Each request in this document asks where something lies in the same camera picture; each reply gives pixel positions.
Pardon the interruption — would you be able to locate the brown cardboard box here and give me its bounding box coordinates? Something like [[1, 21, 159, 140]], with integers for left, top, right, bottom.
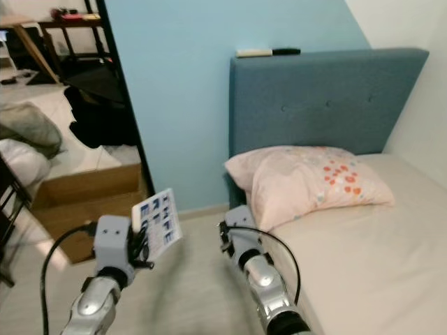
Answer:
[[35, 164, 149, 264]]

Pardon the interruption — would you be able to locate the white bag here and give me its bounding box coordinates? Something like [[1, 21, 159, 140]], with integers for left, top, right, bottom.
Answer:
[[0, 138, 51, 187]]

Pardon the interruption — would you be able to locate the slim white remote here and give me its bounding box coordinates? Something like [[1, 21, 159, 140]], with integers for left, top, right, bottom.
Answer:
[[236, 49, 274, 59]]

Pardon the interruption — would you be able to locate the crumpled beige cloth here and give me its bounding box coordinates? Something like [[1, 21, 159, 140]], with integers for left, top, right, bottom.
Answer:
[[0, 103, 64, 160]]

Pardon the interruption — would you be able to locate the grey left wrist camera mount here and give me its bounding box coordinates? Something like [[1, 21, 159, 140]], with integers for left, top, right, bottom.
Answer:
[[94, 215, 134, 278]]

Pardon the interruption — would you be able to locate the black folding chair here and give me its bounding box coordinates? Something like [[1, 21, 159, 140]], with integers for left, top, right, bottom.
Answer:
[[0, 157, 37, 288]]

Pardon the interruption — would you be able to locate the black door frame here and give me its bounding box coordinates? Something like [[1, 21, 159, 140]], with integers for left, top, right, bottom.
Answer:
[[94, 0, 156, 211]]

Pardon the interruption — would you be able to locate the black garment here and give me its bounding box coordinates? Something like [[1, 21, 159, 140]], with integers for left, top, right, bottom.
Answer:
[[65, 65, 138, 150]]

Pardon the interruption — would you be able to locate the dark wooden table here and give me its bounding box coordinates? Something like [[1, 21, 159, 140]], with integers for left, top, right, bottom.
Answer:
[[37, 13, 107, 65]]

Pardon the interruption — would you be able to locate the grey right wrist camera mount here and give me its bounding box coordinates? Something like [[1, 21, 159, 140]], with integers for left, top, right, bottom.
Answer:
[[225, 205, 261, 257]]

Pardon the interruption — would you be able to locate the blue upholstered headboard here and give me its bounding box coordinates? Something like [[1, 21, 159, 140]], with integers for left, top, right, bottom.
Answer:
[[228, 47, 430, 211]]

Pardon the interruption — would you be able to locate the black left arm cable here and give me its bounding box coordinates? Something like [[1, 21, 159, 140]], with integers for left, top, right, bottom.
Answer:
[[41, 223, 100, 335]]

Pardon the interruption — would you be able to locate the white blue lettered book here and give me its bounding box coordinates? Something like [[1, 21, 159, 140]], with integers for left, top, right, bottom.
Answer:
[[131, 188, 183, 263]]

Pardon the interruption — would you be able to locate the dark blue bed base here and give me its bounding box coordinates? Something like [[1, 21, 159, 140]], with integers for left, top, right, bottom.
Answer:
[[226, 171, 247, 211]]

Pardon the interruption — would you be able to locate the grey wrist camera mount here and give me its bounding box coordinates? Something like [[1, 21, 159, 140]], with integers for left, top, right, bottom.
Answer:
[[94, 215, 134, 278], [225, 205, 261, 257]]

